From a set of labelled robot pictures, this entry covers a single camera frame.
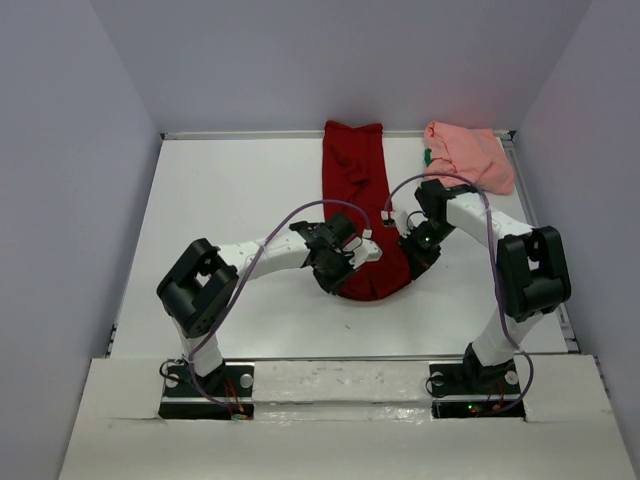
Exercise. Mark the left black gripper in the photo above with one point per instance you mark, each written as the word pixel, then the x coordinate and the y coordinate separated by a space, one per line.
pixel 334 285

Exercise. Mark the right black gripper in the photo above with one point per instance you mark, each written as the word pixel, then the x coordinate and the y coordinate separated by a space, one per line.
pixel 418 260

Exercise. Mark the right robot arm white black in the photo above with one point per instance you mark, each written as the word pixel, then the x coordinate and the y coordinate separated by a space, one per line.
pixel 529 269

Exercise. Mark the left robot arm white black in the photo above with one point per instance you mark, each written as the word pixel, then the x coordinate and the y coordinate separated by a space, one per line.
pixel 205 282

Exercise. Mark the green t shirt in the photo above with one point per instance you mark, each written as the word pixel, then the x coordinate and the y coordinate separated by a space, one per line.
pixel 427 156

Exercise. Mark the pink t shirt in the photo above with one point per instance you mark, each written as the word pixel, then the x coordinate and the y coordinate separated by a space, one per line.
pixel 474 154

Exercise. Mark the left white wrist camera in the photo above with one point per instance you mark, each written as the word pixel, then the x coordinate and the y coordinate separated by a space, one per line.
pixel 360 251

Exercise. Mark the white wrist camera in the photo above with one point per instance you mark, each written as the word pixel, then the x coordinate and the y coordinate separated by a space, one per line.
pixel 398 219
pixel 360 251

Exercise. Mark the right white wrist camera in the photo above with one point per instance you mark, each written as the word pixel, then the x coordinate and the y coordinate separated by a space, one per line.
pixel 398 219

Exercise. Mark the aluminium rail right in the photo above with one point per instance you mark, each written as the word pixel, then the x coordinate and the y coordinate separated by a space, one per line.
pixel 509 146

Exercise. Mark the aluminium rail back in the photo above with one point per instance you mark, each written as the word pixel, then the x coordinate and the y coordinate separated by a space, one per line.
pixel 298 134

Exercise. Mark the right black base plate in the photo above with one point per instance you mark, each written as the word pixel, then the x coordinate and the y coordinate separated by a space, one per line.
pixel 461 393

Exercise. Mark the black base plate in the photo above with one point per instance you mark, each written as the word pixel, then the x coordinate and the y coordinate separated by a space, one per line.
pixel 224 395
pixel 461 393

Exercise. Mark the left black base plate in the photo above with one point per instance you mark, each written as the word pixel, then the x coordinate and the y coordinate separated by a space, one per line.
pixel 224 395

